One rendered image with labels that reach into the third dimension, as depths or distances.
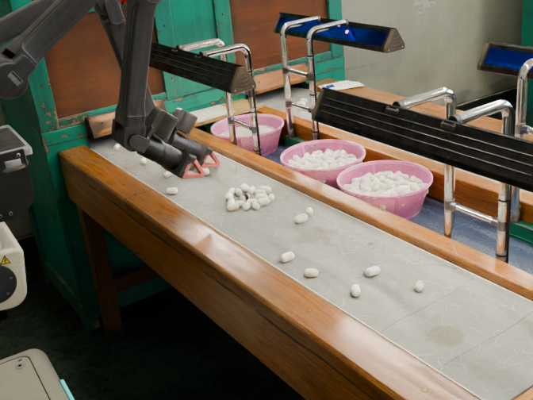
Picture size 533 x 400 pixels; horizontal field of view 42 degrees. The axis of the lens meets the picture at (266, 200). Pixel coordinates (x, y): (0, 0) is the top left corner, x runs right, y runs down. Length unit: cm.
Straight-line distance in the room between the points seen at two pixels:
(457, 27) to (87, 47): 276
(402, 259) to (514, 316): 31
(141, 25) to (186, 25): 106
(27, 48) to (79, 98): 104
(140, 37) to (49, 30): 22
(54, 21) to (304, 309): 79
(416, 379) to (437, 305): 27
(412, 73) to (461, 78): 44
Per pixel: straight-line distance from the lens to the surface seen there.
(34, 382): 224
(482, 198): 195
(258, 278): 154
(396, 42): 226
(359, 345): 131
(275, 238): 176
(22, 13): 199
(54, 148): 258
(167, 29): 267
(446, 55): 469
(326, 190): 194
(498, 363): 133
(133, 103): 170
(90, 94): 260
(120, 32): 204
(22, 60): 154
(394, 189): 198
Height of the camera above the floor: 154
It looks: 24 degrees down
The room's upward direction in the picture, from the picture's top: 6 degrees counter-clockwise
